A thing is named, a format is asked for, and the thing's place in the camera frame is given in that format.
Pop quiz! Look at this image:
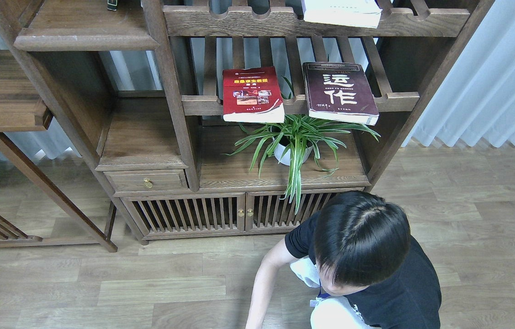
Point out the dark maroon book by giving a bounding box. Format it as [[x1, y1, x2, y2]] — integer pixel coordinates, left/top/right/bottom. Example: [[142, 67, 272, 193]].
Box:
[[303, 62, 379, 126]]

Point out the white book on top shelf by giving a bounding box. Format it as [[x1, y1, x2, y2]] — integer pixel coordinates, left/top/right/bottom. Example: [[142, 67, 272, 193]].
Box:
[[301, 0, 382, 28]]

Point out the small dark object on shelf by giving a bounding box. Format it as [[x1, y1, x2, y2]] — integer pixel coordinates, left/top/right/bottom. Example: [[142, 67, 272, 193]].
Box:
[[106, 0, 119, 12]]

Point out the white plant pot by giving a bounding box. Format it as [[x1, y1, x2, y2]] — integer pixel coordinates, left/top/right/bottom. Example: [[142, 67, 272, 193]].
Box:
[[274, 137, 313, 166]]

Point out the green spider plant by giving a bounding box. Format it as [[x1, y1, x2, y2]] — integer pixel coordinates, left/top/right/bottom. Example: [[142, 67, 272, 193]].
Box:
[[225, 76, 381, 215]]

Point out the right slatted cabinet door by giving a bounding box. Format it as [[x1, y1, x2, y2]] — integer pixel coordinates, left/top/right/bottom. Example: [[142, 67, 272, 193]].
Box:
[[244, 187, 364, 234]]

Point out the slatted cabinet door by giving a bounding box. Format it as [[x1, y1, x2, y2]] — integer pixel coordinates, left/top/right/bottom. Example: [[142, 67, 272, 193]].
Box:
[[244, 187, 364, 234], [121, 192, 245, 240]]

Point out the dark wooden bookshelf cabinet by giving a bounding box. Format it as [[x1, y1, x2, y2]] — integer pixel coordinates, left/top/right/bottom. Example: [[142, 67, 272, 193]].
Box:
[[0, 0, 493, 242]]

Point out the red paperback book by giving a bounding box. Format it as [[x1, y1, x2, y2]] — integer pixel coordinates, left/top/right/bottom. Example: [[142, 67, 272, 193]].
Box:
[[223, 66, 285, 123]]

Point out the left slatted cabinet door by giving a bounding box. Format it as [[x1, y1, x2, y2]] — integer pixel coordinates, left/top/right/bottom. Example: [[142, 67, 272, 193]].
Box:
[[121, 192, 245, 240]]

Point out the person in black shirt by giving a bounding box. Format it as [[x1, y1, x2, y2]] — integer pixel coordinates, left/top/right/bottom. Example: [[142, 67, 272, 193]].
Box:
[[245, 191, 442, 329]]

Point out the small wooden drawer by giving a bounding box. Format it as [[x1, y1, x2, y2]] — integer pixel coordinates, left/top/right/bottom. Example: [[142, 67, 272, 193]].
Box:
[[105, 169, 188, 192]]

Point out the white curtain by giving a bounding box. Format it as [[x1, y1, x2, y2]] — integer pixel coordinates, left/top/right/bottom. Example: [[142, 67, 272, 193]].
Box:
[[403, 0, 515, 147]]

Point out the wooden side table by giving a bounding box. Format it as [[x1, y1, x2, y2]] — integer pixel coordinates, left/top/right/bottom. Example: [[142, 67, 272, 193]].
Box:
[[0, 50, 118, 252]]

